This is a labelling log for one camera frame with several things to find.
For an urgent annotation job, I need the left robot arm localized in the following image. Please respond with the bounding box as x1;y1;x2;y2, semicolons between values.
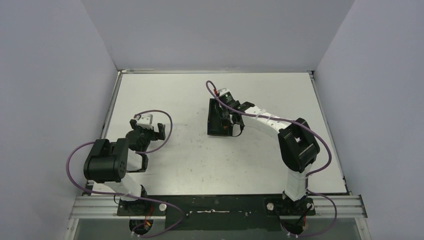
83;114;166;216

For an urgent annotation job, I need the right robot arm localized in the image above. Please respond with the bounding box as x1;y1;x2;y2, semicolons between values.
207;90;320;215

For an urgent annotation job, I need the black plastic bin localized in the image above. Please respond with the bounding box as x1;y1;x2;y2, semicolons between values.
207;98;234;137

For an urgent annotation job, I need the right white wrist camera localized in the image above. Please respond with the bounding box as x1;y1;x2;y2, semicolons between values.
218;88;230;96

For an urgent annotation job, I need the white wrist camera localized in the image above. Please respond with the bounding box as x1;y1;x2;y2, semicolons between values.
135;113;154;130
218;88;230;96

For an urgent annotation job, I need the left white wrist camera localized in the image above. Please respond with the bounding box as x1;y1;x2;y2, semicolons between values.
135;113;154;130

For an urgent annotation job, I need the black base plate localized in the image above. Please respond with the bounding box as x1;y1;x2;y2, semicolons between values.
116;194;316;231

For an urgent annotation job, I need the aluminium front rail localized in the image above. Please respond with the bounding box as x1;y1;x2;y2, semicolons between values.
69;195;368;220

